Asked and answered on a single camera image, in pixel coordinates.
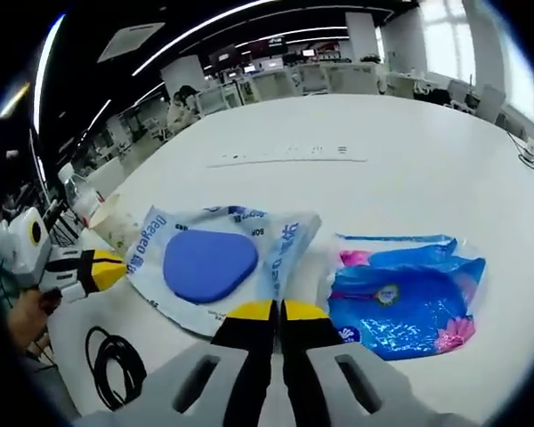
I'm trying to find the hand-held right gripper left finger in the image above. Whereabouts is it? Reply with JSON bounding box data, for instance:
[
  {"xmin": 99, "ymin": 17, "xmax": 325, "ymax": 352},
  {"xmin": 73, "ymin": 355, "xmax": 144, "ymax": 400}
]
[{"xmin": 149, "ymin": 298, "xmax": 279, "ymax": 427}]

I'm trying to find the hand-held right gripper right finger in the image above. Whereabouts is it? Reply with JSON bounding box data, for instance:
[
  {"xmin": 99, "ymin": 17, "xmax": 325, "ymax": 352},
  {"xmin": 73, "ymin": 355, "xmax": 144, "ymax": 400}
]
[{"xmin": 279, "ymin": 298, "xmax": 414, "ymax": 427}]

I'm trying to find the white paper cup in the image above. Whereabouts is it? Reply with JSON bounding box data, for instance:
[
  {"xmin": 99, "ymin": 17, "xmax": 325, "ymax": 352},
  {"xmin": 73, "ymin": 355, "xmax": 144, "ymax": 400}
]
[{"xmin": 88, "ymin": 192, "xmax": 140, "ymax": 254}]

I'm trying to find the clear plastic bottle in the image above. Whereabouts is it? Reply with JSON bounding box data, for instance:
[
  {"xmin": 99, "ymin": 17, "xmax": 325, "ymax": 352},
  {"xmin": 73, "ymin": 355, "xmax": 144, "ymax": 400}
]
[{"xmin": 57, "ymin": 166, "xmax": 104, "ymax": 229}]

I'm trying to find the blue tissue packet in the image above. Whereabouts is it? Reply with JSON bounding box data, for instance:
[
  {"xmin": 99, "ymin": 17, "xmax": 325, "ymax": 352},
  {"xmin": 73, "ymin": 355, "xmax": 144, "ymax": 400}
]
[{"xmin": 325, "ymin": 232, "xmax": 489, "ymax": 362}]

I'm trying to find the person's left hand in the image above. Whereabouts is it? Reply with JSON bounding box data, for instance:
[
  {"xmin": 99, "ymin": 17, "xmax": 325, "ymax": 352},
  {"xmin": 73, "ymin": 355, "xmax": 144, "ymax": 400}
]
[{"xmin": 8, "ymin": 286, "xmax": 64, "ymax": 355}]

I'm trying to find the ceiling air conditioner unit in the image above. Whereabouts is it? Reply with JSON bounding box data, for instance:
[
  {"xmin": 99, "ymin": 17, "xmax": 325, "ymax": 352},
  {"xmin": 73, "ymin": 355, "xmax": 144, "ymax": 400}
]
[{"xmin": 98, "ymin": 21, "xmax": 167, "ymax": 64}]

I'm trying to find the hanging monitor screen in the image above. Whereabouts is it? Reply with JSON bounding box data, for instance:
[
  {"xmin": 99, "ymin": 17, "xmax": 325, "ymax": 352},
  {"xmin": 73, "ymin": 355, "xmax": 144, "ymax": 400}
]
[
  {"xmin": 265, "ymin": 36, "xmax": 289, "ymax": 58},
  {"xmin": 207, "ymin": 45, "xmax": 242, "ymax": 68}
]

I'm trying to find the black cable bundle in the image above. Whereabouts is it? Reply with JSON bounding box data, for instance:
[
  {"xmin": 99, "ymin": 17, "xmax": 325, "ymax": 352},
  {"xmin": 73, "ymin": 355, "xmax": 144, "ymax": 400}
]
[{"xmin": 506, "ymin": 130, "xmax": 534, "ymax": 180}]

